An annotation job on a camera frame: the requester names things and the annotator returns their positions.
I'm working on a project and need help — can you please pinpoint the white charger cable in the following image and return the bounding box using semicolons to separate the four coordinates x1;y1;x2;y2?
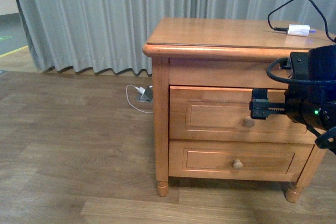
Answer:
125;84;154;114

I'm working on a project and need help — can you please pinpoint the wooden nightstand cabinet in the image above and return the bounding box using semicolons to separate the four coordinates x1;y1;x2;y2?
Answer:
143;18;331;202

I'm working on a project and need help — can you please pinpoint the black adapter cable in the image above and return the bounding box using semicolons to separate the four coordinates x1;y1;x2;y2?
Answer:
267;0;336;43

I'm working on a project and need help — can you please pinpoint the wooden drawer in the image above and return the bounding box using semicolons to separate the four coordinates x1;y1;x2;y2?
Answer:
169;140;312;182
169;86;316;144

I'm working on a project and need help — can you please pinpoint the white adapter box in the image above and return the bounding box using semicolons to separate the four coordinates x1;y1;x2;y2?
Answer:
287;24;316;37

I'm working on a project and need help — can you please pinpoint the white charger plug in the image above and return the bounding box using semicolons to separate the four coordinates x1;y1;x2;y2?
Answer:
134;86;145;94

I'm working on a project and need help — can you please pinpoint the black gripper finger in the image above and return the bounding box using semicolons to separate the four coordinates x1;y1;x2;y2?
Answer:
251;88;268;101

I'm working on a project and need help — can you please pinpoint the open metal floor socket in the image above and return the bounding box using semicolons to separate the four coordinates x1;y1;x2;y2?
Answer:
136;86;153;102

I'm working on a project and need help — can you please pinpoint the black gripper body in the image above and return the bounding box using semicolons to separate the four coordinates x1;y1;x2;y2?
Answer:
249;89;335;130

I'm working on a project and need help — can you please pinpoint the grey pleated curtain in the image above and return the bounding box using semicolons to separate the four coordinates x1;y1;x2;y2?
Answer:
17;0;335;73

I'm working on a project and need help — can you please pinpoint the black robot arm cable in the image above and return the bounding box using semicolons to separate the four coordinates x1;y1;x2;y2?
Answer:
266;57;336;155

